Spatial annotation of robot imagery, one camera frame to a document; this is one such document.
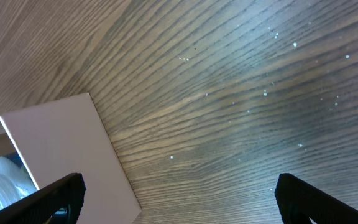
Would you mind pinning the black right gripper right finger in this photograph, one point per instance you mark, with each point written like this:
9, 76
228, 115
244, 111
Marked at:
301, 203

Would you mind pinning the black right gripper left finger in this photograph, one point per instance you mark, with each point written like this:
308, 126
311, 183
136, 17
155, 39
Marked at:
59, 202

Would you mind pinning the foam soap pump bottle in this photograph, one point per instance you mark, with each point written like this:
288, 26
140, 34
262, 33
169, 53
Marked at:
15, 181

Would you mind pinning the white cardboard box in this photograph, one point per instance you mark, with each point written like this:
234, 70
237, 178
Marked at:
67, 136

